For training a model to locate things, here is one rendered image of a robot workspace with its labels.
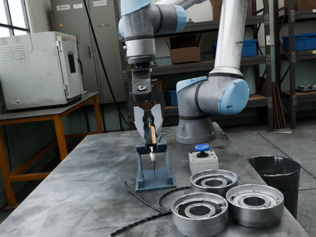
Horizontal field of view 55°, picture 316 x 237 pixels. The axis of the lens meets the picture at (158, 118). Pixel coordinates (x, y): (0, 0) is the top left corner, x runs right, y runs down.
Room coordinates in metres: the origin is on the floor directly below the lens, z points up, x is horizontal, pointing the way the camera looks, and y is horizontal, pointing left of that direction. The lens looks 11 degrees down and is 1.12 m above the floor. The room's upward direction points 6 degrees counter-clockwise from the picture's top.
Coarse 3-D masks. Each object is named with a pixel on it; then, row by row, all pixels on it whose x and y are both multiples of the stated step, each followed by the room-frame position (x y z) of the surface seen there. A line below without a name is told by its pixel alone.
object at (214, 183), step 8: (192, 176) 0.66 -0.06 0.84; (200, 176) 0.69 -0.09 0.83; (224, 176) 0.67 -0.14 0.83; (232, 176) 0.66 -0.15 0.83; (192, 184) 0.63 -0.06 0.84; (208, 184) 0.66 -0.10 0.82; (216, 184) 0.66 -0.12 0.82; (224, 184) 0.63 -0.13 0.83; (232, 184) 0.60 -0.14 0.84; (192, 192) 0.63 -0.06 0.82; (216, 192) 0.59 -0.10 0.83; (224, 192) 0.59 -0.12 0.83
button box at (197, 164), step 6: (192, 156) 0.79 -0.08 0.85; (198, 156) 0.78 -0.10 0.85; (204, 156) 0.77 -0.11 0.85; (210, 156) 0.78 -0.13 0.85; (216, 156) 0.77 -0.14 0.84; (192, 162) 0.76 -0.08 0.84; (198, 162) 0.76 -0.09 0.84; (204, 162) 0.76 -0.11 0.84; (210, 162) 0.75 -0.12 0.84; (216, 162) 0.75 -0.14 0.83; (192, 168) 0.76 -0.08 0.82; (198, 168) 0.76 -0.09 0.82; (204, 168) 0.76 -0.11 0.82; (210, 168) 0.75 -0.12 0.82; (216, 168) 0.75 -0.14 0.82; (192, 174) 0.76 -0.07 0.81
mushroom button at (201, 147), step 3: (198, 144) 0.80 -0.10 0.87; (201, 144) 0.79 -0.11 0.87; (204, 144) 0.79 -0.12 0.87; (195, 147) 0.79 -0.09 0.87; (198, 147) 0.78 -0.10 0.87; (201, 147) 0.77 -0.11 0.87; (204, 147) 0.77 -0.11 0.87; (207, 147) 0.78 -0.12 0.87; (198, 150) 0.77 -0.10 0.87; (201, 150) 0.77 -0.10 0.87; (204, 150) 0.77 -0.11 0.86; (201, 153) 0.79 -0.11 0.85; (204, 153) 0.79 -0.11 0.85
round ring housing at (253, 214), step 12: (228, 192) 0.56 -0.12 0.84; (240, 192) 0.58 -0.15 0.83; (252, 192) 0.58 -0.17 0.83; (264, 192) 0.57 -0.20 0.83; (276, 192) 0.55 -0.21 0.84; (228, 204) 0.53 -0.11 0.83; (240, 204) 0.53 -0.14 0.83; (252, 204) 0.56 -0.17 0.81; (264, 204) 0.52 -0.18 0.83; (276, 204) 0.50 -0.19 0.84; (240, 216) 0.50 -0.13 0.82; (252, 216) 0.49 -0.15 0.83; (264, 216) 0.49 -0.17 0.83; (276, 216) 0.49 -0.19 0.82
